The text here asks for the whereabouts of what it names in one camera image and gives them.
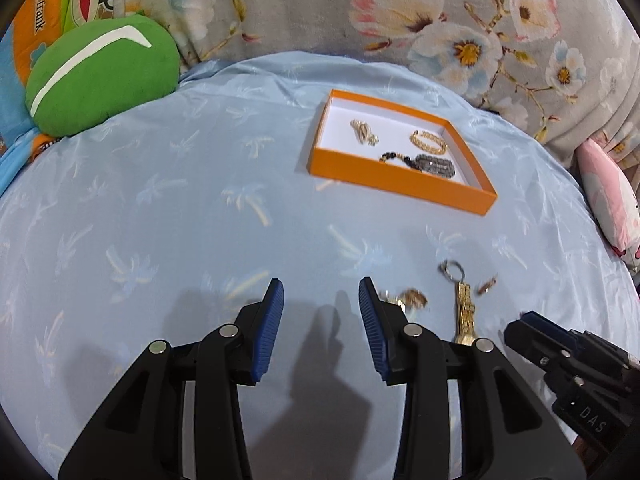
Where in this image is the colourful cartoon monkey blanket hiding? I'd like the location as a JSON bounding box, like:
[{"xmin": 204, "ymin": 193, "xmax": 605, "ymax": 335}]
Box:
[{"xmin": 1, "ymin": 0, "xmax": 115, "ymax": 190}]

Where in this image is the gold hoop earring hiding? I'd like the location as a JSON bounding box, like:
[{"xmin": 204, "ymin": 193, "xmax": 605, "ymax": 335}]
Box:
[{"xmin": 476, "ymin": 275, "xmax": 497, "ymax": 296}]

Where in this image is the orange shallow box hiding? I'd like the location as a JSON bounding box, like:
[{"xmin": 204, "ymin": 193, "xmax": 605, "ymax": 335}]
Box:
[{"xmin": 308, "ymin": 89, "xmax": 498, "ymax": 216}]

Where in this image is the light blue palm bedsheet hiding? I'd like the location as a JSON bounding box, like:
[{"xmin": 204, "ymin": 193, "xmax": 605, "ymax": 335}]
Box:
[{"xmin": 1, "ymin": 53, "xmax": 639, "ymax": 479}]

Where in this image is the grey floral blanket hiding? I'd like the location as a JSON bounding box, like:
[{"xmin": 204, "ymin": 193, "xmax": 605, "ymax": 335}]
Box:
[{"xmin": 115, "ymin": 0, "xmax": 639, "ymax": 170}]

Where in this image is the gold ring pair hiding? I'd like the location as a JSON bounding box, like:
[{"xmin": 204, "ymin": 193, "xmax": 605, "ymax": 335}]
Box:
[{"xmin": 380, "ymin": 286, "xmax": 430, "ymax": 313}]

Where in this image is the green plush pillow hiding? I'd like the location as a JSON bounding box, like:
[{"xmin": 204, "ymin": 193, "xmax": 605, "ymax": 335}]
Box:
[{"xmin": 25, "ymin": 14, "xmax": 181, "ymax": 138}]

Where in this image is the black bead bracelet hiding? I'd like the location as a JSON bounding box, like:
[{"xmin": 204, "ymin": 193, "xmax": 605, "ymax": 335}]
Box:
[{"xmin": 376, "ymin": 148, "xmax": 421, "ymax": 172}]

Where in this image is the pearl bracelet with charm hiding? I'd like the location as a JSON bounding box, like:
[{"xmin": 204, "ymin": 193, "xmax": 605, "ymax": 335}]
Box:
[{"xmin": 349, "ymin": 118, "xmax": 381, "ymax": 148}]

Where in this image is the pink white plush pillow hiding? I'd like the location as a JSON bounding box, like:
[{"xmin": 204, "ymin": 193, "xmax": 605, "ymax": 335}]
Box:
[{"xmin": 576, "ymin": 139, "xmax": 639, "ymax": 273}]

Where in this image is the gold leaf bangle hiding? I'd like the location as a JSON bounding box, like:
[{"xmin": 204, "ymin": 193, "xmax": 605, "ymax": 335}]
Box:
[{"xmin": 409, "ymin": 130, "xmax": 448, "ymax": 156}]

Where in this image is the gold wristwatch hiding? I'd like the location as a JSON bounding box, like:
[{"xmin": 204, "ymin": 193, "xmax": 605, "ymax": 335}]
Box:
[{"xmin": 439, "ymin": 259, "xmax": 477, "ymax": 346}]

